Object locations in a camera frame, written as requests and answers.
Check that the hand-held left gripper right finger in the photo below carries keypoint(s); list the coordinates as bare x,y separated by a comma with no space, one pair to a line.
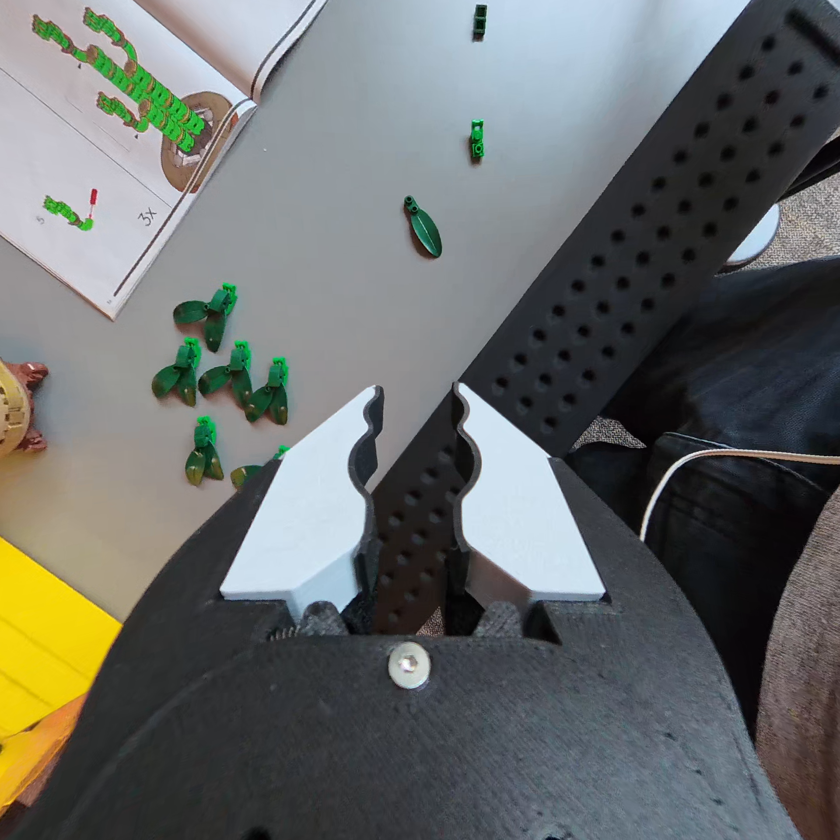
525,518

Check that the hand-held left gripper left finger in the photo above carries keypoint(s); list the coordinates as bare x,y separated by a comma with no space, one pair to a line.
295,518

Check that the brown and tan lego model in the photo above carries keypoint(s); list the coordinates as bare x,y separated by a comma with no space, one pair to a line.
13,407

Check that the dark green lego leaf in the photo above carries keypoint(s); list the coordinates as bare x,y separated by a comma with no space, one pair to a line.
425,229

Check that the bright green lego piece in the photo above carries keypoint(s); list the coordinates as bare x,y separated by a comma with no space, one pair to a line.
477,139

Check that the lego instruction booklet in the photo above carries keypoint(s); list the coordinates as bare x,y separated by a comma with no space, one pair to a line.
65,164

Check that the dark green small lego brick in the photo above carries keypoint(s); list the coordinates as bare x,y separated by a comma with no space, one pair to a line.
480,21

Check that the cluster of green leaf assemblies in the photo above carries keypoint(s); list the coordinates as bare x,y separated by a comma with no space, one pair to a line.
241,387

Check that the person's dark jeans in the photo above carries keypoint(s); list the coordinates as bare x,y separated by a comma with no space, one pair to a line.
722,577

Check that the yellow box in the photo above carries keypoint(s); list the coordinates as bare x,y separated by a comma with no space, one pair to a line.
39,623

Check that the black perforated board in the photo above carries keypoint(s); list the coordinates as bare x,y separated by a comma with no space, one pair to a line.
656,229

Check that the round grey stand base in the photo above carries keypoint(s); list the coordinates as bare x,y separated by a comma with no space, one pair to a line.
754,239

